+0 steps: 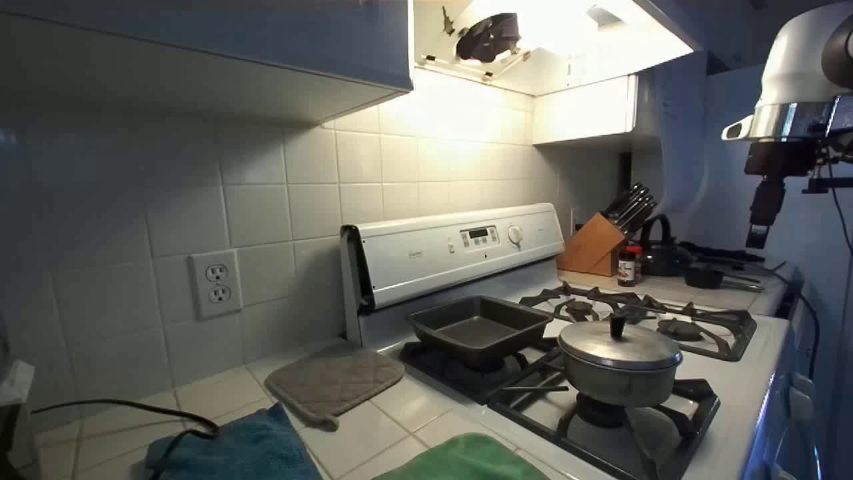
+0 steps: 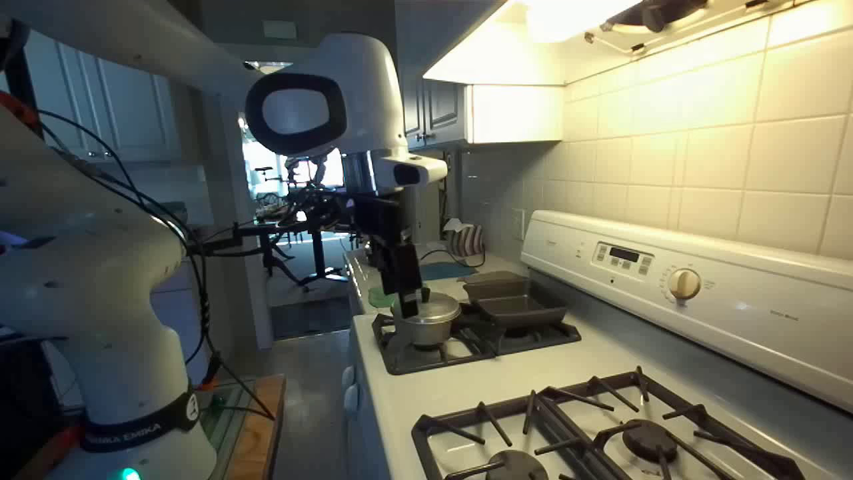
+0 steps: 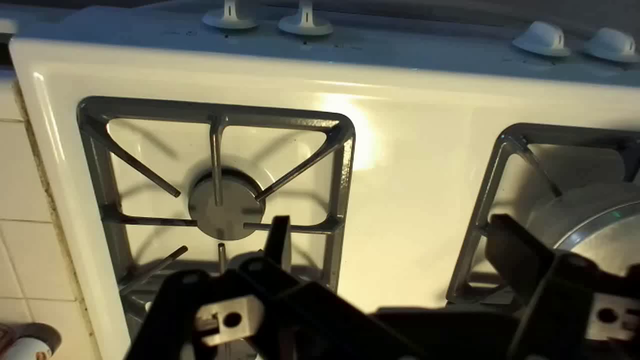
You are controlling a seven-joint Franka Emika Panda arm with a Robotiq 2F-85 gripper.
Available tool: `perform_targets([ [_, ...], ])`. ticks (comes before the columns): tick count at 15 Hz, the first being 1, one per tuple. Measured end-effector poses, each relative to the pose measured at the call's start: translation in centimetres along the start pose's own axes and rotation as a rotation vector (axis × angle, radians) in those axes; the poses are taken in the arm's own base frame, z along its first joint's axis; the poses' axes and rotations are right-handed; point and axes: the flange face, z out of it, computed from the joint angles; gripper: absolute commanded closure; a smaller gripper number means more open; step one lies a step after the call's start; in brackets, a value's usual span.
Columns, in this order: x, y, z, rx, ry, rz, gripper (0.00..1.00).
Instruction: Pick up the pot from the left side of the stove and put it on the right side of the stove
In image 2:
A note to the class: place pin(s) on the striped kitchen item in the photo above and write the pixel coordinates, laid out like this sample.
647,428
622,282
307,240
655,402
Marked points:
464,240

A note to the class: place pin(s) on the black square baking pan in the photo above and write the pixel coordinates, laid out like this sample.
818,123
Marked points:
515,307

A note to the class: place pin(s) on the black hood fan motor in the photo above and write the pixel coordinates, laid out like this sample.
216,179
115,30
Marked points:
670,11

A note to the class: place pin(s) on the blue towel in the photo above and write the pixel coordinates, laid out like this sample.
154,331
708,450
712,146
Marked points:
444,271

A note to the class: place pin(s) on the stove clock display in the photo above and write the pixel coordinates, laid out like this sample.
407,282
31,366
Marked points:
624,258

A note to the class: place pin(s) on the black burner cap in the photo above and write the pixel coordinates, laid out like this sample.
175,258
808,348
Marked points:
650,442
519,468

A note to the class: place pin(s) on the black tripod stand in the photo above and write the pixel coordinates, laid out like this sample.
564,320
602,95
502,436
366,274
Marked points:
311,240

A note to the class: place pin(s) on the green towel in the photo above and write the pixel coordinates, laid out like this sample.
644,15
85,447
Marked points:
379,298

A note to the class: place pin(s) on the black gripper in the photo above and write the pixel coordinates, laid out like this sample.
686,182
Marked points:
387,240

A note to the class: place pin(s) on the round stove knob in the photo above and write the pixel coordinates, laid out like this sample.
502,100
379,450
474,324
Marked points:
686,283

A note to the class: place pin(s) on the black stove grate under pan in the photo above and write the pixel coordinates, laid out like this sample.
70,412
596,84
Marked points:
483,344

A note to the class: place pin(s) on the white gas stove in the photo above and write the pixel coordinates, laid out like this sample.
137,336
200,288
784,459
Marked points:
764,311

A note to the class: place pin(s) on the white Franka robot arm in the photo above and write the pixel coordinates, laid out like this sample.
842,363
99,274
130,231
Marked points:
109,295

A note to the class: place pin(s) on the wooden base board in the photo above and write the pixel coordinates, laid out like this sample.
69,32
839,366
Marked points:
260,436

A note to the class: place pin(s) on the white range hood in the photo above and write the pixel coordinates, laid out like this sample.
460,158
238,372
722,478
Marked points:
498,55

